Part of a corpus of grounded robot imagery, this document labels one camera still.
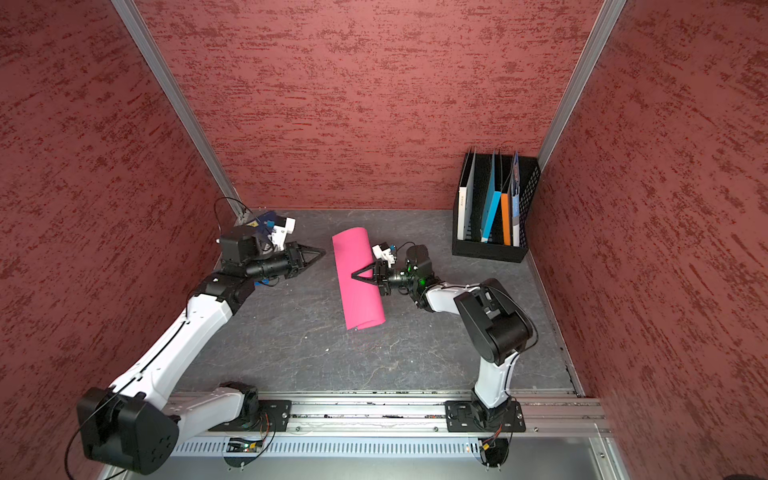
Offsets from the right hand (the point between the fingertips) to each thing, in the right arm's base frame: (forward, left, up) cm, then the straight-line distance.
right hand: (356, 284), depth 80 cm
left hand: (+1, +7, +11) cm, 13 cm away
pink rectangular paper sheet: (-5, -2, 0) cm, 5 cm away
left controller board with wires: (-36, +29, -19) cm, 50 cm away
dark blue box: (+38, +39, -13) cm, 56 cm away
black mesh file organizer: (+27, -41, -19) cm, 53 cm away
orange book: (+22, -47, +1) cm, 52 cm away
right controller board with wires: (-37, -33, -15) cm, 52 cm away
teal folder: (+22, -41, +7) cm, 47 cm away
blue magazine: (+24, -48, +11) cm, 54 cm away
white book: (+24, -32, +10) cm, 41 cm away
